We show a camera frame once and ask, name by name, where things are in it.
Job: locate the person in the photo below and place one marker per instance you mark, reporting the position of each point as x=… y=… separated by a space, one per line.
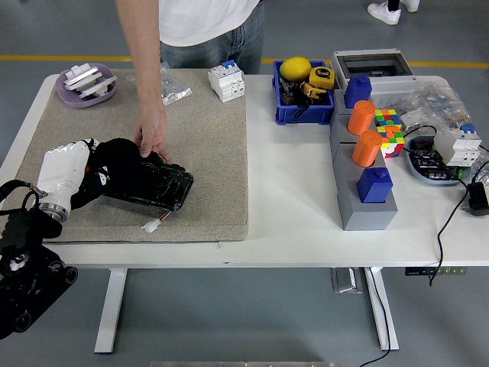
x=206 y=23

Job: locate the black power adapter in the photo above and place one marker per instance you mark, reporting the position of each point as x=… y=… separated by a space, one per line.
x=477 y=199

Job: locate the orange cylinder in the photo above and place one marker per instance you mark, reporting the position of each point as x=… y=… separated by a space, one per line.
x=367 y=149
x=362 y=118

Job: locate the white plastic plate piece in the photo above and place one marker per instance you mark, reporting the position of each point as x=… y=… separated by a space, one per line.
x=101 y=85
x=82 y=74

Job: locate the white table leg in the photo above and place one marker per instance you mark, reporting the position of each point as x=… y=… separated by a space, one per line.
x=111 y=306
x=384 y=306

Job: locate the person's right forearm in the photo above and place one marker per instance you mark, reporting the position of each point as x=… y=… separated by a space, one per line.
x=143 y=57

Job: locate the blue-grey dish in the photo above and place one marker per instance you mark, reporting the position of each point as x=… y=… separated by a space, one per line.
x=416 y=172

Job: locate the colourful puzzle cube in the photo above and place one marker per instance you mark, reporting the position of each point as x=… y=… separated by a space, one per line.
x=391 y=143
x=387 y=116

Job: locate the clear bag of parts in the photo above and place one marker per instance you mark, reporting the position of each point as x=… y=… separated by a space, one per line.
x=439 y=99

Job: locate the grey-brown mat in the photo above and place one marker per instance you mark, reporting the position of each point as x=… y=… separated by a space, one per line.
x=206 y=153

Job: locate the person's right hand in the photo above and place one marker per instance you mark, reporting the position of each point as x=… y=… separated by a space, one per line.
x=153 y=130

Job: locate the white circuit breaker blue switch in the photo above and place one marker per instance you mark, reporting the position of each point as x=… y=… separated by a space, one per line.
x=225 y=82
x=456 y=147

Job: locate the grey peg holder block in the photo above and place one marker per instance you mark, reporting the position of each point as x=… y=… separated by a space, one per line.
x=368 y=216

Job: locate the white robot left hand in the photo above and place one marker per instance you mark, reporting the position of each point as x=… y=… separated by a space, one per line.
x=61 y=172

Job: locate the purple tray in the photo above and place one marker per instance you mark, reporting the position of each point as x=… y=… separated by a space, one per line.
x=67 y=95

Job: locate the grey electrical enclosure box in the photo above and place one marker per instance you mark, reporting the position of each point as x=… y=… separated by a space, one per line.
x=393 y=82

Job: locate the black table control panel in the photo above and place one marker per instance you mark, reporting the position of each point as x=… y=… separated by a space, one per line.
x=420 y=271

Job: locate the small clear bag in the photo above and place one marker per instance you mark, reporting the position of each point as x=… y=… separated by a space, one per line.
x=482 y=168

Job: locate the metal plate under table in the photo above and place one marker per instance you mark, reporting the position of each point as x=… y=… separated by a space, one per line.
x=345 y=281

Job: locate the dark tools in bin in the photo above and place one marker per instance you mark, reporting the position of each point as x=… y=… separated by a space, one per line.
x=290 y=93

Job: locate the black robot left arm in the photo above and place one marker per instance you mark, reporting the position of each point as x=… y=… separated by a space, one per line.
x=23 y=267

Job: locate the clear bag of screws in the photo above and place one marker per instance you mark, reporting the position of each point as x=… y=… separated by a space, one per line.
x=173 y=88

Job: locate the yellow black tape measure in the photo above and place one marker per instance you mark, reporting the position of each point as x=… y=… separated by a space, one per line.
x=313 y=91

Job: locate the yellow ball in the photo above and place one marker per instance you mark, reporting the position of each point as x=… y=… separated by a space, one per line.
x=295 y=69

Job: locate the blue plastic bin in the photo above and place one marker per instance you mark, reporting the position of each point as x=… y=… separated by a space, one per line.
x=305 y=112

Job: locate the blue square block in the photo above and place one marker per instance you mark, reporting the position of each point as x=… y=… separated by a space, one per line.
x=375 y=187
x=358 y=91

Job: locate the dark parts in dish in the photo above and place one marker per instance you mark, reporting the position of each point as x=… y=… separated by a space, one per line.
x=428 y=162

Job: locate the white shoe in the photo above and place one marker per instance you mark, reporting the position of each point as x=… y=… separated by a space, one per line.
x=412 y=4
x=384 y=13

